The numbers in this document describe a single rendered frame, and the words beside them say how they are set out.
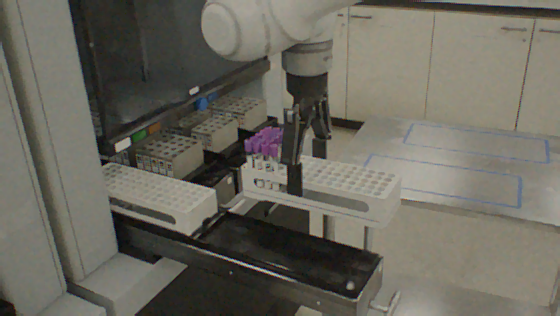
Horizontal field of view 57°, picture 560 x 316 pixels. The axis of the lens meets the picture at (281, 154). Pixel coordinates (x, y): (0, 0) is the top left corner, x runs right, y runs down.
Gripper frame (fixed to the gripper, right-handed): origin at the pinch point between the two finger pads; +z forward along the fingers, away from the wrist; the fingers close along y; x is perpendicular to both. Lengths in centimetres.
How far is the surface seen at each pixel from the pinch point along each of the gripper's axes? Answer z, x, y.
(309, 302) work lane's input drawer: 14.7, -9.1, -17.7
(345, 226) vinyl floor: 92, 37, 113
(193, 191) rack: 5.4, 21.7, -8.6
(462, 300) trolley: 64, -26, 53
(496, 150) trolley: 10, -29, 47
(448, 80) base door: 49, 18, 218
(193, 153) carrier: 5.5, 32.9, 5.9
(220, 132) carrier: 4.7, 33.1, 17.3
